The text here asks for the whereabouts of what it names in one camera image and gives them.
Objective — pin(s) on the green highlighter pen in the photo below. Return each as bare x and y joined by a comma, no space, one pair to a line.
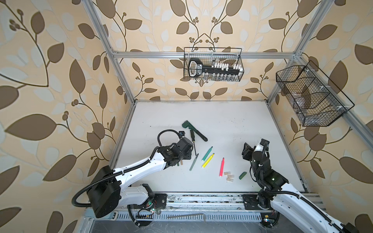
207,154

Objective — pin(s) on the yellow highlighter pen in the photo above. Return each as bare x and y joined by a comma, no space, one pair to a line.
207,161

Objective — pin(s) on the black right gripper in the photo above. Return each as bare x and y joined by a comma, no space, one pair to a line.
246,152

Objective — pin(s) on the dark green highlighter cap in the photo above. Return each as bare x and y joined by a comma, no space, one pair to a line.
242,175

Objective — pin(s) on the pink highlighter pen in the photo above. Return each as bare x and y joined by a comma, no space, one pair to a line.
222,167

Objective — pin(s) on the black wire basket centre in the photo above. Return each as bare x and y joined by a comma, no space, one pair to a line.
207,54

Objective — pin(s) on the metal hex key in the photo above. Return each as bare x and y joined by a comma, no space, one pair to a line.
198,216

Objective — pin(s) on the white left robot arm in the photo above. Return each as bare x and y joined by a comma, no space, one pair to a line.
114,187

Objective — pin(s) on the black socket set holder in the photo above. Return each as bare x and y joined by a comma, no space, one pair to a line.
215,71

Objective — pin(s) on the green pipe wrench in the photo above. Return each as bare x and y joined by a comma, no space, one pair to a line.
188,125

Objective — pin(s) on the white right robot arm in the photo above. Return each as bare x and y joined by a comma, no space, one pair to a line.
278,193

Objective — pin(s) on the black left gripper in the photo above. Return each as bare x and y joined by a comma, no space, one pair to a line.
189,157

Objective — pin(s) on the aluminium frame rail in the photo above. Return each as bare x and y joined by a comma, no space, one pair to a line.
351,119

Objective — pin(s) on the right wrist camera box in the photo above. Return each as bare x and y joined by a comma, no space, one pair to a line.
265,144

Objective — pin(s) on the black wire basket right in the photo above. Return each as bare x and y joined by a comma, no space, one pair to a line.
317,100

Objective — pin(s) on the black wire basket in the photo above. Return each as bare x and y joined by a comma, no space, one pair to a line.
317,100
207,54

